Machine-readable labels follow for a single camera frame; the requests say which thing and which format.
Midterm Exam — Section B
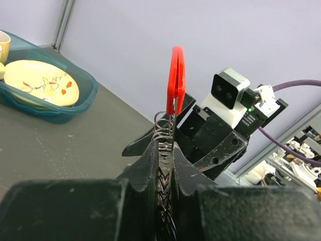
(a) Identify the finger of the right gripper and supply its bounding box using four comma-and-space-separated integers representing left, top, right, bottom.
122, 128, 154, 157

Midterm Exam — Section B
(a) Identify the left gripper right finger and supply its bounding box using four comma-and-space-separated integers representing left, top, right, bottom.
171, 147, 214, 240

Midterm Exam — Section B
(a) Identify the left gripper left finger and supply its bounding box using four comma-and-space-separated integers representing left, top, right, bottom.
117, 141, 158, 240

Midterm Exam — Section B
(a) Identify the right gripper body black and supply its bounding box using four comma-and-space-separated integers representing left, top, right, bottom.
175, 93, 288, 180

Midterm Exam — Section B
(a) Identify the metal keyring cluster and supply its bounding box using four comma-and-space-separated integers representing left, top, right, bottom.
152, 111, 175, 165

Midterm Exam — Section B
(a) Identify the red handled metal key holder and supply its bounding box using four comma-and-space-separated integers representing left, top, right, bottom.
167, 46, 186, 174

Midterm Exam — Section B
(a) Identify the cream painted plate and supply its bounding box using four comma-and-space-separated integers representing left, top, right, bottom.
3, 60, 80, 107

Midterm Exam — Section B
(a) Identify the teal plastic tray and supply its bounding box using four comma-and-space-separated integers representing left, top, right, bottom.
1, 30, 98, 123

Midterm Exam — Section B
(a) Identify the pale green mug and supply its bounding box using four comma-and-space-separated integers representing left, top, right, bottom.
0, 63, 6, 80

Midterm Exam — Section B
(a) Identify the yellow mug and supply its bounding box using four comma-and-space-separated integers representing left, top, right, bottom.
0, 31, 11, 64

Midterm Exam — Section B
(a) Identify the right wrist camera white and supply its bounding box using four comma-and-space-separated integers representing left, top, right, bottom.
200, 67, 280, 128

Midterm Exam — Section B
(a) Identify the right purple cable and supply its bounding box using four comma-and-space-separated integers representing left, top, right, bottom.
258, 79, 321, 167

